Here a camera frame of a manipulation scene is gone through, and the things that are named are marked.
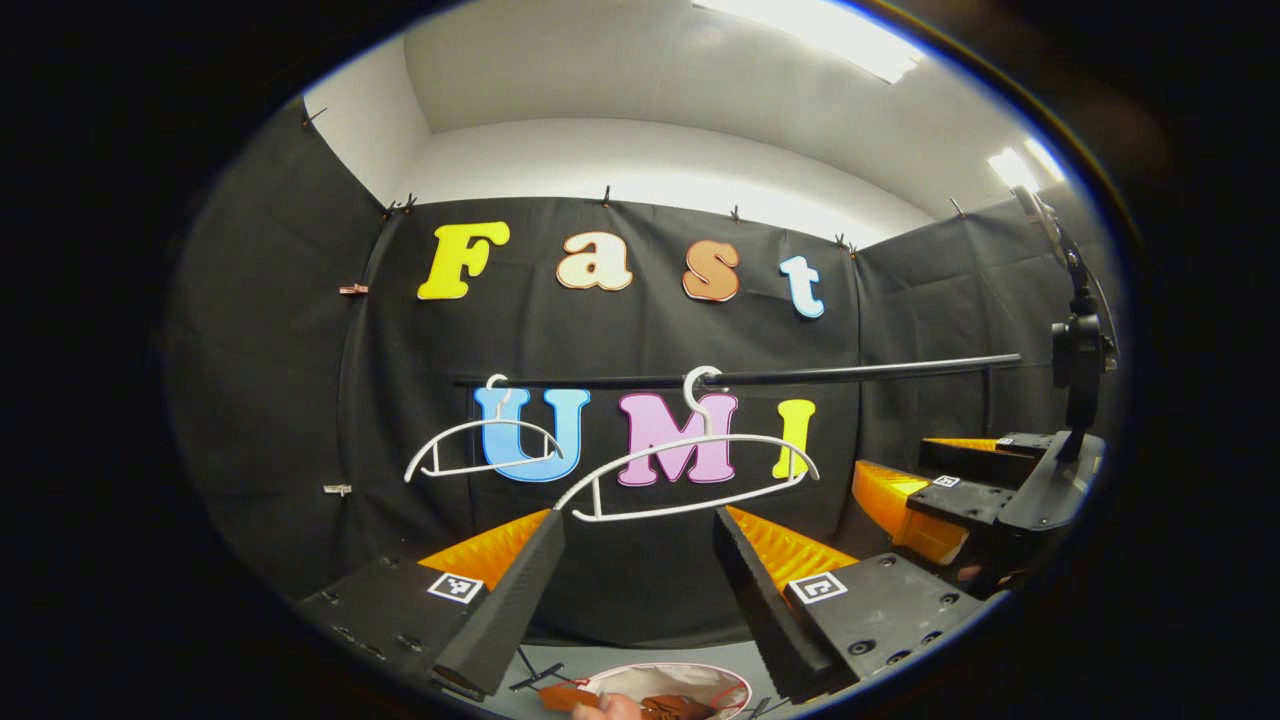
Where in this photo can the white clothes hanger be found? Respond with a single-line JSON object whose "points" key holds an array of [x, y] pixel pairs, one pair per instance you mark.
{"points": [[495, 421], [735, 437]]}

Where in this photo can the small ceiling light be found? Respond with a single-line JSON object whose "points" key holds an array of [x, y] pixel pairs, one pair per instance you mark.
{"points": [[1015, 168]]}

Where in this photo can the black clothes rail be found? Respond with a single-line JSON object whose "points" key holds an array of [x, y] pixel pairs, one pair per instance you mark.
{"points": [[880, 370]]}

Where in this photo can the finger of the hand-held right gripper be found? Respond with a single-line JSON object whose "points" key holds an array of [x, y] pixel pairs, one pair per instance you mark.
{"points": [[975, 460], [960, 500]]}

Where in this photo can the white laundry hamper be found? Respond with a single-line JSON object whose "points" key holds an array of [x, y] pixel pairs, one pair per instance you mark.
{"points": [[690, 680]]}

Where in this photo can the long ceiling light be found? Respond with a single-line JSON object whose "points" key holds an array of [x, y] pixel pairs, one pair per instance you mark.
{"points": [[820, 30]]}

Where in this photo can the black backdrop cloth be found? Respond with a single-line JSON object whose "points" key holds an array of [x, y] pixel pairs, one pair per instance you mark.
{"points": [[300, 400]]}

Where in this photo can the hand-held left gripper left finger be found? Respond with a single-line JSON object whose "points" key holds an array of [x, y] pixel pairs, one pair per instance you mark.
{"points": [[510, 600]]}

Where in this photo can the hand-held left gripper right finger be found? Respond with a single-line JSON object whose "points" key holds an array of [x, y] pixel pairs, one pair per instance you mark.
{"points": [[760, 600]]}

